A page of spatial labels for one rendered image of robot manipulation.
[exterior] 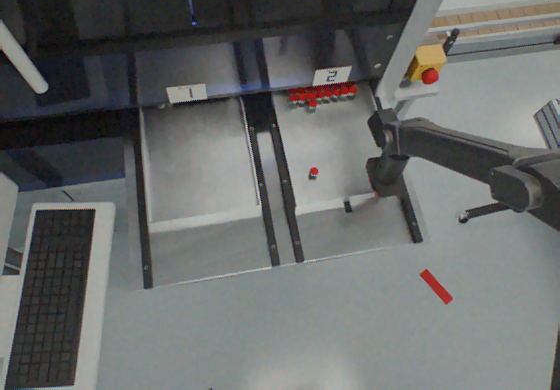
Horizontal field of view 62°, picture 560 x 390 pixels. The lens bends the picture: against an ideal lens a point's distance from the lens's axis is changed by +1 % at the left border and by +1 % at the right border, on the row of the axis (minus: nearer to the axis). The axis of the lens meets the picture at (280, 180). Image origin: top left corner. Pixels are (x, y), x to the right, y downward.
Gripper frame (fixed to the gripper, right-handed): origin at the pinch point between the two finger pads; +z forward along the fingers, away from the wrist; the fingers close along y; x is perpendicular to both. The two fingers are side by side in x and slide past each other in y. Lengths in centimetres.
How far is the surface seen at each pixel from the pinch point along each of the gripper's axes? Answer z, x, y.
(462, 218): 87, -64, 24
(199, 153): -0.3, 41.1, 18.6
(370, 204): 3.2, 1.6, -0.8
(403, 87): -0.8, -15.8, 30.5
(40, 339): 10, 80, -17
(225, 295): 90, 43, 9
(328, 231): 3.7, 13.3, -5.8
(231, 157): 0.2, 33.4, 16.4
